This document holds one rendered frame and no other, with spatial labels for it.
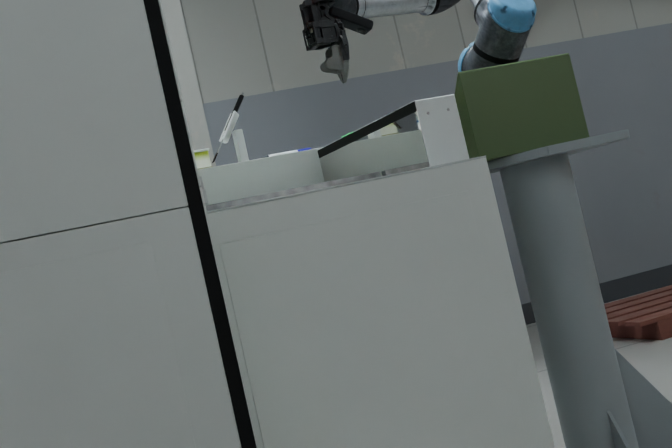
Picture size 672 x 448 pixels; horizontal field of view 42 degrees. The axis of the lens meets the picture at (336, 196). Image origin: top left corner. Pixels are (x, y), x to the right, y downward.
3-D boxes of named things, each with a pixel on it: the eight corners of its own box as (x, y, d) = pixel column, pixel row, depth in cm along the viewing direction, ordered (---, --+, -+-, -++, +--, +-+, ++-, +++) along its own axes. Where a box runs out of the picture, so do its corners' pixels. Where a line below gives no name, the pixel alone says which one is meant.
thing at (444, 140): (431, 168, 174) (415, 100, 174) (329, 202, 224) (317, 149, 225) (470, 160, 177) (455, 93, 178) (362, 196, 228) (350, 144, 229)
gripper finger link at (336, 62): (327, 85, 212) (318, 48, 212) (349, 82, 214) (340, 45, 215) (332, 82, 209) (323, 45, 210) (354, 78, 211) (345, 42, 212)
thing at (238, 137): (228, 164, 217) (216, 112, 218) (224, 167, 221) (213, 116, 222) (251, 160, 220) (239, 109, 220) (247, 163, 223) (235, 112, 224)
